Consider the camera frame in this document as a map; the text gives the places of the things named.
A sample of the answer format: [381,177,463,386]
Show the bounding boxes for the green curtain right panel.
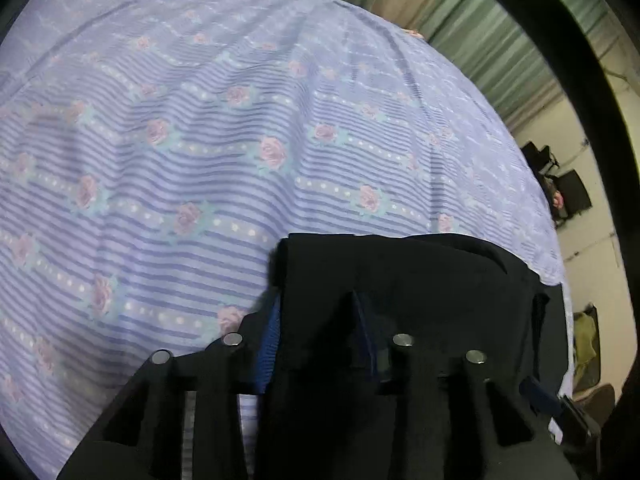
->
[234,0,622,131]

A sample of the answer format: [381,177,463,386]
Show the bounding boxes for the black keyboard stand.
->
[521,141,560,177]

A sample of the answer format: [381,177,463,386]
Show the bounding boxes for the purple floral bedspread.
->
[1,0,565,479]

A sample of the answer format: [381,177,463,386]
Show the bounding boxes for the black pants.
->
[254,234,574,479]

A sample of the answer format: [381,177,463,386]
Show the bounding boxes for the black folding chair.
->
[552,169,592,219]

